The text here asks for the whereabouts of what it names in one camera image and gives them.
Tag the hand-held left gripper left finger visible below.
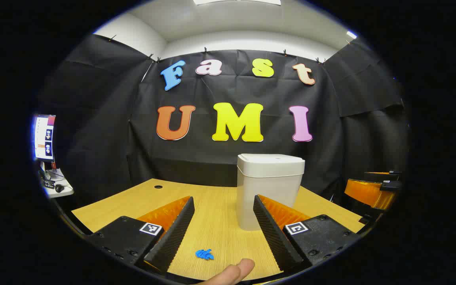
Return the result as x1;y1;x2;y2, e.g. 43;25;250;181
85;196;196;276

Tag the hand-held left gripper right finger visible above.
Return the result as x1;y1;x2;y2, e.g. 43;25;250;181
253;194;361;274

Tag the white desktop garbage bin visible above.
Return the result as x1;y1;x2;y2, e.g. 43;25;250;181
237;154;306;231

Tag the white side desk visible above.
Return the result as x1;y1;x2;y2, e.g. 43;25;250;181
40;168;74;198

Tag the computer monitor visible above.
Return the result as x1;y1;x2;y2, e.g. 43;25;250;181
33;114;57;162

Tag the ceiling light panel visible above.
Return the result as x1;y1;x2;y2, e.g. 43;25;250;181
193;0;282;6

